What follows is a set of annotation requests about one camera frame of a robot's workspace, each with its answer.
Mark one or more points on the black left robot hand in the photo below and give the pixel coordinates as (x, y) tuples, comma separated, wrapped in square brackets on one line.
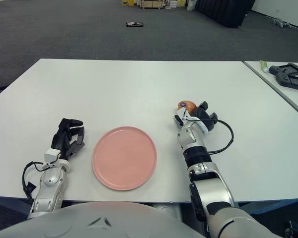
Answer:
[(64, 138)]

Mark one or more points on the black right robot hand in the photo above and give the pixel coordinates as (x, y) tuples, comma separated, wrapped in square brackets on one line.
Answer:
[(204, 116)]

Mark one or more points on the red yellow apple with sticker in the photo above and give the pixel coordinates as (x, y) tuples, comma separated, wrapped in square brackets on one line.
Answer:
[(190, 105)]

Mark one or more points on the pink round plate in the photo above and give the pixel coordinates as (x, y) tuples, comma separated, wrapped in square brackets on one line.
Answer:
[(124, 158)]

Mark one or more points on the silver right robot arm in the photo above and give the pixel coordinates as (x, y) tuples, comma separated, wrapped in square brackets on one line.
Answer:
[(201, 153)]

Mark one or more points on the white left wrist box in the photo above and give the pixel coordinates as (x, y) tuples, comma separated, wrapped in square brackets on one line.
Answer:
[(51, 155)]

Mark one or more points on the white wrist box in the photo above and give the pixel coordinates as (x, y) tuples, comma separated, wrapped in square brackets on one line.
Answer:
[(181, 114), (51, 155)]

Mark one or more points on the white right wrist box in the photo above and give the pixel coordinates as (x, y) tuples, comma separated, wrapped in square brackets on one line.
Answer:
[(181, 114)]

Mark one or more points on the green white tube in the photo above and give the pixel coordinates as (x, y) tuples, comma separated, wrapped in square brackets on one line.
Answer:
[(263, 66)]

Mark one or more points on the black handheld controller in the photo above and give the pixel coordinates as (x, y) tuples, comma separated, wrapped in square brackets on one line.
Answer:
[(277, 69), (281, 79)]

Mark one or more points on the grey robot torso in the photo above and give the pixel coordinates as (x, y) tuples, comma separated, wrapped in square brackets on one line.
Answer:
[(89, 223)]

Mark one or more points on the black curtain partition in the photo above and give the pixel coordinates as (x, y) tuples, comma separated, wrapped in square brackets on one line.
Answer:
[(226, 12)]

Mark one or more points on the white plastic bag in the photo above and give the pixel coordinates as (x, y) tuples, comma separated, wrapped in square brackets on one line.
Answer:
[(191, 5)]

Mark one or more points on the flat black item on floor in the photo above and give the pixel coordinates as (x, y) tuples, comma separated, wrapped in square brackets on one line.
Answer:
[(134, 24)]

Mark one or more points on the yellow carton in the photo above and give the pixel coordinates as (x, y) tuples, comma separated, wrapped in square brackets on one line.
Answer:
[(181, 2)]

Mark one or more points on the white stacked boxes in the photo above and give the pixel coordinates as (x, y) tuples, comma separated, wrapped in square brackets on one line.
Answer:
[(172, 3)]

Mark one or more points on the grey robot dog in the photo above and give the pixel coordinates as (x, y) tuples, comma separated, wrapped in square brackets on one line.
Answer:
[(280, 22)]

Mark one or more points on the wooden crate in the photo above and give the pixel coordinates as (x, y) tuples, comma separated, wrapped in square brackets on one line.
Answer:
[(152, 3)]

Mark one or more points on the yellow box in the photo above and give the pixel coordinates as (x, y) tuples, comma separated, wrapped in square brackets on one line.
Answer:
[(127, 2)]

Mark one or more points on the black wheeled base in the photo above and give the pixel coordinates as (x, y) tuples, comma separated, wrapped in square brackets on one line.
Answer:
[(290, 228)]

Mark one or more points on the blue grey table frame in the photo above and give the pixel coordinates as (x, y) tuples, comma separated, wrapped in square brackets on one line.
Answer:
[(275, 205)]

